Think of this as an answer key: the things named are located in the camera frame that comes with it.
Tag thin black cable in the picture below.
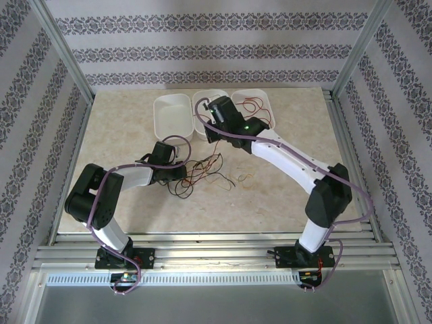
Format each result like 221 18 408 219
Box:
185 158 223 183
167 153 237 198

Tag slotted white cable duct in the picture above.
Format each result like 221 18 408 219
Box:
45 272 302 285

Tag white plastic bin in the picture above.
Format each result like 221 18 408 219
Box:
153 94 194 142
191 89 234 142
231 88 278 130

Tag thin red cable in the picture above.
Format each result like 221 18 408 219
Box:
180 140 225 188
236 97 273 126

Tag grey metal panel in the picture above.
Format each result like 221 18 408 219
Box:
33 283 402 324

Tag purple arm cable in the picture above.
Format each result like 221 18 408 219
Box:
86 134 194 296
192 97 375 294

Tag aluminium frame rails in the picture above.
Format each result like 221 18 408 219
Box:
33 232 402 273

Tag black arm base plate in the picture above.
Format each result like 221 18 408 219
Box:
275 246 335 269
95 248 156 271

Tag aluminium frame post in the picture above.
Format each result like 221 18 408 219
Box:
32 0 95 104
331 0 398 101

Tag thin yellow cable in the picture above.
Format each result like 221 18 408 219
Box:
236 172 256 189
204 161 237 192

